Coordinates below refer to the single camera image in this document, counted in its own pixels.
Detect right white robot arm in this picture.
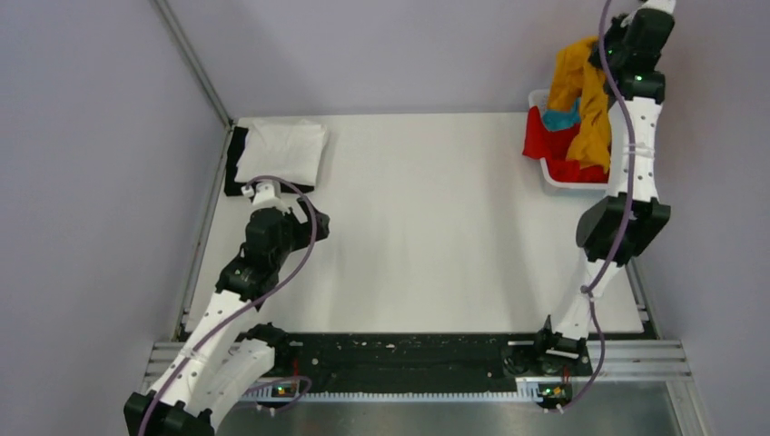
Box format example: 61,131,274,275
532,1,676,374

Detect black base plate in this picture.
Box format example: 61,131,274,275
267,333,592,394

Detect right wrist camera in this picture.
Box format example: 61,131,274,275
627,0,676,20

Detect folded black t shirt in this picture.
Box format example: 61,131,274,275
223,126,316,198

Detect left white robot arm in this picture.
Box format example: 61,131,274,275
123,198,330,435

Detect teal t shirt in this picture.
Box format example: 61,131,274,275
541,98,581,132

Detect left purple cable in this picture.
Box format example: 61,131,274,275
136,175,319,436

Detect yellow t shirt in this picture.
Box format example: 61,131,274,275
547,36,611,173

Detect white plastic basket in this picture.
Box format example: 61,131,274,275
528,88,612,192

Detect aluminium frame rail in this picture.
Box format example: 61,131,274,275
143,340,693,404

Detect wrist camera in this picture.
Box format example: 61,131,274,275
627,0,676,20
242,181,286,212

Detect folded white t shirt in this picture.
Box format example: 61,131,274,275
235,119,329,188

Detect red t shirt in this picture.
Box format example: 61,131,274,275
522,106,608,185

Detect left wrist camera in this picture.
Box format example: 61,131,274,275
242,181,286,212

